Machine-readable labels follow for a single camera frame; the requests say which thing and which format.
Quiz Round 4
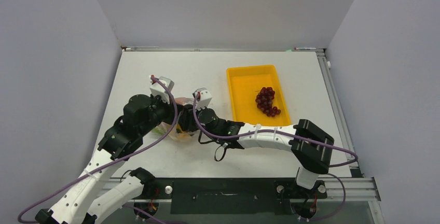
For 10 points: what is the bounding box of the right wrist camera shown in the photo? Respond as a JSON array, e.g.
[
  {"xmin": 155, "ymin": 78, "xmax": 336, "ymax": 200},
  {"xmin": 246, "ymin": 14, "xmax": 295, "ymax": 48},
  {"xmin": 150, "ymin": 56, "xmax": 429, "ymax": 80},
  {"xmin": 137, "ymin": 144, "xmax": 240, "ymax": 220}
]
[{"xmin": 193, "ymin": 88, "xmax": 212, "ymax": 110}]

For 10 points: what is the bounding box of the clear zip top bag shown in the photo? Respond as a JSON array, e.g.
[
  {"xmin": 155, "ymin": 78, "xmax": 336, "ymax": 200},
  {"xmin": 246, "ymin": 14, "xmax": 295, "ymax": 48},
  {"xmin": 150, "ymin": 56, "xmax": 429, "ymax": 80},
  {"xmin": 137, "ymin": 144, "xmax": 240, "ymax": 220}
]
[{"xmin": 152, "ymin": 97, "xmax": 198, "ymax": 143}]

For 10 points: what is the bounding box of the marker pen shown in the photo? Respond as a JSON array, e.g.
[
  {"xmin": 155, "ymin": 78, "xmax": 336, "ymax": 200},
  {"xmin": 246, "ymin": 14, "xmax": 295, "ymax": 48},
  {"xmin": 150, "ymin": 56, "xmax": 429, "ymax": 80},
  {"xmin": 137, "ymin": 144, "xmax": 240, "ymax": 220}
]
[{"xmin": 294, "ymin": 47, "xmax": 317, "ymax": 51}]

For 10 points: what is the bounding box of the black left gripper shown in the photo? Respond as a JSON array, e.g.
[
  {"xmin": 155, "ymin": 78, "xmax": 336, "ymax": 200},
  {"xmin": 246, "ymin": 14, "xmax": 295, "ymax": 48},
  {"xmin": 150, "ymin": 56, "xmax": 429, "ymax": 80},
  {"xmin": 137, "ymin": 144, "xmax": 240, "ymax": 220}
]
[{"xmin": 139, "ymin": 93, "xmax": 183, "ymax": 136}]

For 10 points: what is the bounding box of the dark red grape bunch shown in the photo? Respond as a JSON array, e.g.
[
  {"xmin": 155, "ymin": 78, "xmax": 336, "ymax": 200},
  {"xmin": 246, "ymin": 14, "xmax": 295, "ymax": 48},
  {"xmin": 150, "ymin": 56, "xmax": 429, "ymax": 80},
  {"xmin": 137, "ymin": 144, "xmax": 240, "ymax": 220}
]
[{"xmin": 255, "ymin": 87, "xmax": 281, "ymax": 117}]

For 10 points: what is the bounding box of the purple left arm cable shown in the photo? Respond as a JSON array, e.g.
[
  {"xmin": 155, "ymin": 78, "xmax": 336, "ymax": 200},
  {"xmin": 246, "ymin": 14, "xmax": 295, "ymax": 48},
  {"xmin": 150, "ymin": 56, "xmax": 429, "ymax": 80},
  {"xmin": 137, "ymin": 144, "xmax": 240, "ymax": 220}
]
[{"xmin": 17, "ymin": 76, "xmax": 178, "ymax": 224}]

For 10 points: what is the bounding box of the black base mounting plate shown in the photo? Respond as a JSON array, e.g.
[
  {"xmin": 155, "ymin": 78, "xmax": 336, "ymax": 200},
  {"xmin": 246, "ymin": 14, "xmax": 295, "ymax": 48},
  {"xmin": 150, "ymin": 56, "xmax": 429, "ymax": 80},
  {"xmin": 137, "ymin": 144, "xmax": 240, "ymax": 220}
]
[{"xmin": 135, "ymin": 177, "xmax": 327, "ymax": 215}]

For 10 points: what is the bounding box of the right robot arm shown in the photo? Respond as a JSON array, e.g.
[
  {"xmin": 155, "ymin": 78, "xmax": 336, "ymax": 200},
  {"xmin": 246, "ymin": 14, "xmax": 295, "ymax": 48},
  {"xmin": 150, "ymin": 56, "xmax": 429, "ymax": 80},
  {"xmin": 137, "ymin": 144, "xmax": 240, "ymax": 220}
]
[{"xmin": 178, "ymin": 104, "xmax": 334, "ymax": 197}]

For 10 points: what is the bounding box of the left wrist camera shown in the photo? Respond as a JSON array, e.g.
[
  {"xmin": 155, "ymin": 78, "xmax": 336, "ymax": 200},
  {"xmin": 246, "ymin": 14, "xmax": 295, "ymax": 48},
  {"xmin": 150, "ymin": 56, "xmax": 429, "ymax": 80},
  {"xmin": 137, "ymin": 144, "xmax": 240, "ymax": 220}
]
[{"xmin": 149, "ymin": 75, "xmax": 174, "ymax": 104}]

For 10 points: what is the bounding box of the yellow plastic tray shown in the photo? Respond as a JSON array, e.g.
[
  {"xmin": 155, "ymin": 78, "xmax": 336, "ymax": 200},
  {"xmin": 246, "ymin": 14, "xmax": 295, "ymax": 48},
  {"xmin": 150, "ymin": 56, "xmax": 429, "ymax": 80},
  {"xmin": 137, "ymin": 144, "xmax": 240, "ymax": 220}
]
[{"xmin": 227, "ymin": 65, "xmax": 292, "ymax": 126}]

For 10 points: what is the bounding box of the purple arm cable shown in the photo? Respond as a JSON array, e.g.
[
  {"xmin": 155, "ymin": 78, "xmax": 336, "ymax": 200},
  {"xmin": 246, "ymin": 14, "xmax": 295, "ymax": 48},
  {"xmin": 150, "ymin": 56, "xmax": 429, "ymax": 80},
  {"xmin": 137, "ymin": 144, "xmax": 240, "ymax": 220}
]
[
  {"xmin": 17, "ymin": 76, "xmax": 178, "ymax": 224},
  {"xmin": 191, "ymin": 93, "xmax": 359, "ymax": 222}
]

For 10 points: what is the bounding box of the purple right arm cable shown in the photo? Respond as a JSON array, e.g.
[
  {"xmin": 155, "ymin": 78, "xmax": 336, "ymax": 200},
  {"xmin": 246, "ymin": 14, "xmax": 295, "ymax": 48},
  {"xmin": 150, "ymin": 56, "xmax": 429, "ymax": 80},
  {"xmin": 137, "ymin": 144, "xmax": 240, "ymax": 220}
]
[{"xmin": 191, "ymin": 93, "xmax": 359, "ymax": 222}]

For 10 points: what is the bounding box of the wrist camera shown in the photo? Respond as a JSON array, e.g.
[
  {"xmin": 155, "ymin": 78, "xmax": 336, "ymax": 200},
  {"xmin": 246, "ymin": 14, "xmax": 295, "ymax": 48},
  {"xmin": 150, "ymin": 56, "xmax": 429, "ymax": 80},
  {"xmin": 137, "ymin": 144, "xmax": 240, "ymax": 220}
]
[
  {"xmin": 193, "ymin": 88, "xmax": 212, "ymax": 110},
  {"xmin": 149, "ymin": 75, "xmax": 174, "ymax": 104}
]

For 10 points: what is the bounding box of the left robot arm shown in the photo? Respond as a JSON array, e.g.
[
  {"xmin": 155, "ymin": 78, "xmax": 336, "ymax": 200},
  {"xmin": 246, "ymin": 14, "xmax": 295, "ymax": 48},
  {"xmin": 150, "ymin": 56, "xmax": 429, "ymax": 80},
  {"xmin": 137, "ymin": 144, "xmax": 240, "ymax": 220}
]
[{"xmin": 35, "ymin": 92, "xmax": 178, "ymax": 223}]

